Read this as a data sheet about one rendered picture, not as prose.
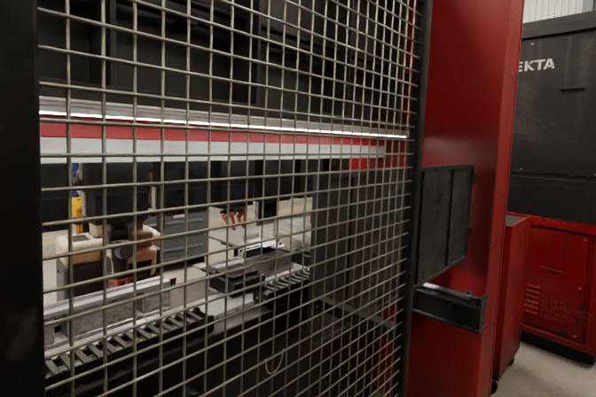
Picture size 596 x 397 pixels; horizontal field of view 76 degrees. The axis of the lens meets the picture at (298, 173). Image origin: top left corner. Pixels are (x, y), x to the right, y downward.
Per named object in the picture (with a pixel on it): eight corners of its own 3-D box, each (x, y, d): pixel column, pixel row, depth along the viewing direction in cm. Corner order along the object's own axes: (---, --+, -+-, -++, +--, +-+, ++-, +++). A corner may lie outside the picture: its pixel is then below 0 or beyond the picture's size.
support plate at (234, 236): (237, 229, 177) (237, 228, 177) (278, 242, 160) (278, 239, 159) (204, 237, 164) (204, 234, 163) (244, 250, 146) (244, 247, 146)
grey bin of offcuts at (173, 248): (184, 251, 469) (184, 193, 463) (208, 264, 425) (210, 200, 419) (115, 263, 415) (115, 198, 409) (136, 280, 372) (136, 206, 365)
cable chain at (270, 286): (337, 268, 125) (338, 257, 125) (352, 274, 122) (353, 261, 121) (252, 301, 98) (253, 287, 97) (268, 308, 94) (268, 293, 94)
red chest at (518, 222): (442, 337, 284) (451, 204, 275) (518, 365, 251) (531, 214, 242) (411, 364, 247) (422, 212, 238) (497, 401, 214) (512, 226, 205)
